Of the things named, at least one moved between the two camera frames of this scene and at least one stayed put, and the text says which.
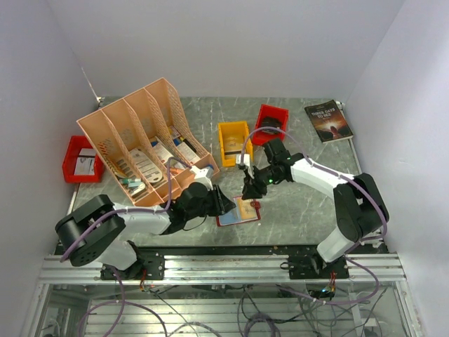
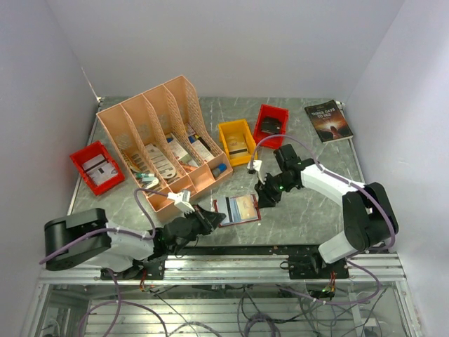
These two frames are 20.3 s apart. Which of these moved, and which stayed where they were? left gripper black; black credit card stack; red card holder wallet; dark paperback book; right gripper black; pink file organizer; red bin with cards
Moved: right gripper black; pink file organizer; left gripper black
Stayed: dark paperback book; black credit card stack; red card holder wallet; red bin with cards
